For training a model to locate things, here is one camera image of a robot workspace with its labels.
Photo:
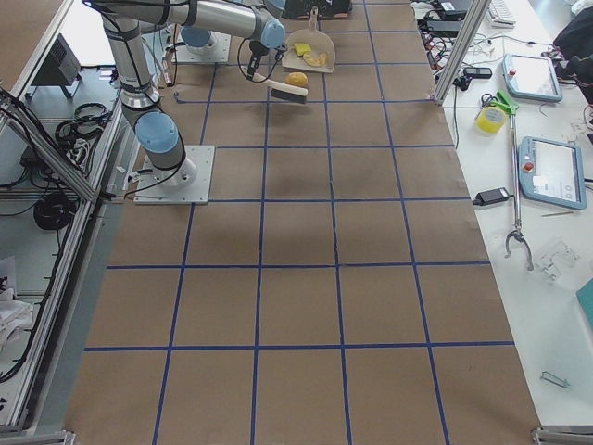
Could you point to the upper teach pendant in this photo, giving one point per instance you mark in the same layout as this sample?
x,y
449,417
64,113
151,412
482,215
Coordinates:
x,y
532,78

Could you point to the aluminium frame post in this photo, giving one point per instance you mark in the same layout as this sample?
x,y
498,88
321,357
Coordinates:
x,y
469,28

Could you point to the black scissors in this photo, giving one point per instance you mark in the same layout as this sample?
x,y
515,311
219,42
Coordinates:
x,y
486,100

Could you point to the yellow green sponge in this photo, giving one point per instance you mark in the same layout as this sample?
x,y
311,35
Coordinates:
x,y
301,49

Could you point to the white hand brush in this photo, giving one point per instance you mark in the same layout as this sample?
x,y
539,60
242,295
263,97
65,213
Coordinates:
x,y
283,91

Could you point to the lower teach pendant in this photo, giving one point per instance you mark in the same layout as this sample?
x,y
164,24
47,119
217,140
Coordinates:
x,y
552,172

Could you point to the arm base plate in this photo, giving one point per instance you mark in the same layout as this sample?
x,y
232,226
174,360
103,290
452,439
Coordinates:
x,y
190,184
215,51

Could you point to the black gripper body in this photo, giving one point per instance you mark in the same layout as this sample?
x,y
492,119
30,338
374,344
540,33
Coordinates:
x,y
254,50

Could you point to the black power adapter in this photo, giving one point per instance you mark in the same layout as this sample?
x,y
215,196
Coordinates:
x,y
491,197

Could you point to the beige plastic dustpan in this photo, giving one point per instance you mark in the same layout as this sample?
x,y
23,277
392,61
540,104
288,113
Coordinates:
x,y
318,41

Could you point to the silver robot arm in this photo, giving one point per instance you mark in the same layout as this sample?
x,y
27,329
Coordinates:
x,y
199,37
156,131

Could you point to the yellow toy potato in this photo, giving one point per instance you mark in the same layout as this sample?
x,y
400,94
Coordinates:
x,y
297,79

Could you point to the yellow tape roll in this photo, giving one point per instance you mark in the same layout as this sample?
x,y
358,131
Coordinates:
x,y
490,120

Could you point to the black bag lined bin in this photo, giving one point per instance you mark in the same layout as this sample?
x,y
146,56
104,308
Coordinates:
x,y
327,9

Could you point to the teach pendant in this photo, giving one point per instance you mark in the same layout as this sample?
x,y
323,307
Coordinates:
x,y
532,78
552,172

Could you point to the toy croissant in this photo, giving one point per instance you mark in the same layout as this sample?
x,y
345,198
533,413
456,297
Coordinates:
x,y
315,60

